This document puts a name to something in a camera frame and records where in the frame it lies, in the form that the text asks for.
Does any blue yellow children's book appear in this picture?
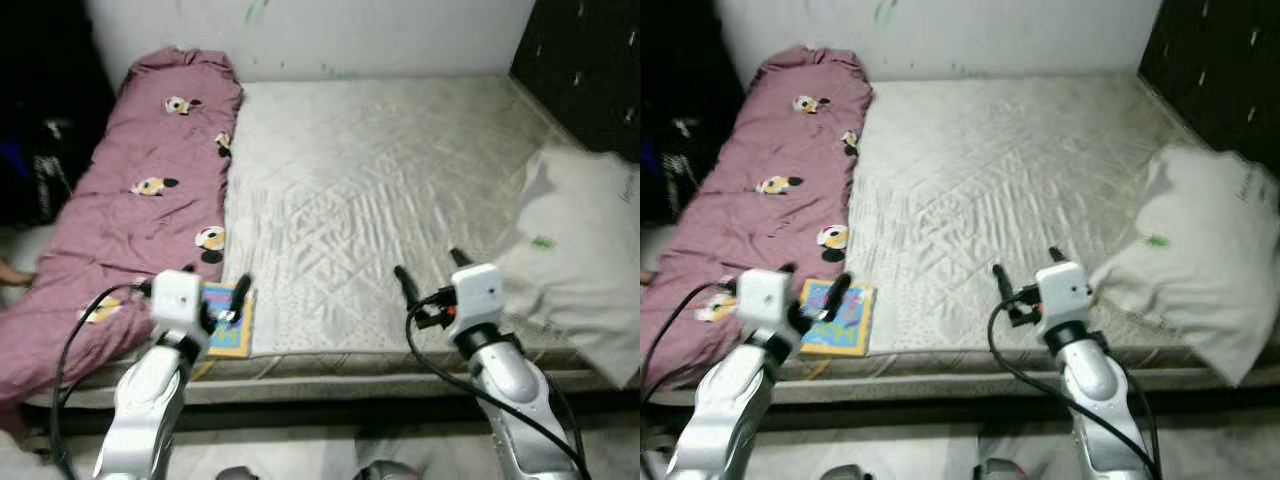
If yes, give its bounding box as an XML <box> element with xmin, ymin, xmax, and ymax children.
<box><xmin>798</xmin><ymin>280</ymin><xmax>876</xmax><ymax>358</ymax></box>
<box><xmin>200</xmin><ymin>283</ymin><xmax>256</xmax><ymax>359</ymax></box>

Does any white pillow green tree print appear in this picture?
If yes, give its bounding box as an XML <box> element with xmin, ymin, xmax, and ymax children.
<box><xmin>495</xmin><ymin>147</ymin><xmax>641</xmax><ymax>389</ymax></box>
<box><xmin>1090</xmin><ymin>145</ymin><xmax>1280</xmax><ymax>388</ymax></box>

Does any purple cartoon print blanket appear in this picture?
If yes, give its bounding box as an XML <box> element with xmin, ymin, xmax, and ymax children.
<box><xmin>640</xmin><ymin>45</ymin><xmax>874</xmax><ymax>391</ymax></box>
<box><xmin>0</xmin><ymin>47</ymin><xmax>245</xmax><ymax>441</ymax></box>

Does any white quilted mattress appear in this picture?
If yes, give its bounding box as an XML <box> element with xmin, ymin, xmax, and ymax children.
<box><xmin>800</xmin><ymin>72</ymin><xmax>1280</xmax><ymax>376</ymax></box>
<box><xmin>190</xmin><ymin>75</ymin><xmax>641</xmax><ymax>386</ymax></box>

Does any black bag white print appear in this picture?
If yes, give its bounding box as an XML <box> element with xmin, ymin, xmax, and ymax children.
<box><xmin>30</xmin><ymin>120</ymin><xmax>76</xmax><ymax>226</ymax></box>
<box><xmin>660</xmin><ymin>118</ymin><xmax>701</xmax><ymax>216</ymax></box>

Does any silver robot right leg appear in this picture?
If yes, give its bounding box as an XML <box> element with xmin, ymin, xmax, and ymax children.
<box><xmin>975</xmin><ymin>458</ymin><xmax>1031</xmax><ymax>480</ymax></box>
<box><xmin>352</xmin><ymin>458</ymin><xmax>426</xmax><ymax>480</ymax></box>

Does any black tufted headboard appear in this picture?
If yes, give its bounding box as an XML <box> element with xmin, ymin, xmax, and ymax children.
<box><xmin>1138</xmin><ymin>0</ymin><xmax>1280</xmax><ymax>176</ymax></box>
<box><xmin>510</xmin><ymin>0</ymin><xmax>641</xmax><ymax>166</ymax></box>

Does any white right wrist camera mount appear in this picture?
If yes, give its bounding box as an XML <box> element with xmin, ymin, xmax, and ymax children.
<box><xmin>1035</xmin><ymin>262</ymin><xmax>1093</xmax><ymax>326</ymax></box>
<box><xmin>452</xmin><ymin>264</ymin><xmax>504</xmax><ymax>329</ymax></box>

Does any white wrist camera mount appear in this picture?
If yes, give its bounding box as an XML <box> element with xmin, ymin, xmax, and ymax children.
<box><xmin>1035</xmin><ymin>262</ymin><xmax>1093</xmax><ymax>326</ymax></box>
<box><xmin>150</xmin><ymin>270</ymin><xmax>208</xmax><ymax>336</ymax></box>
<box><xmin>737</xmin><ymin>270</ymin><xmax>798</xmax><ymax>336</ymax></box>
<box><xmin>452</xmin><ymin>264</ymin><xmax>504</xmax><ymax>329</ymax></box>

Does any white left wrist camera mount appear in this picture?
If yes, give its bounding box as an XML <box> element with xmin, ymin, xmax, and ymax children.
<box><xmin>737</xmin><ymin>270</ymin><xmax>798</xmax><ymax>336</ymax></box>
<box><xmin>150</xmin><ymin>270</ymin><xmax>208</xmax><ymax>336</ymax></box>

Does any grey bed frame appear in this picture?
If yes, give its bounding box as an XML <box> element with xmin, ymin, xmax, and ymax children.
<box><xmin>645</xmin><ymin>365</ymin><xmax>1280</xmax><ymax>409</ymax></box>
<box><xmin>25</xmin><ymin>368</ymin><xmax>641</xmax><ymax>411</ymax></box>

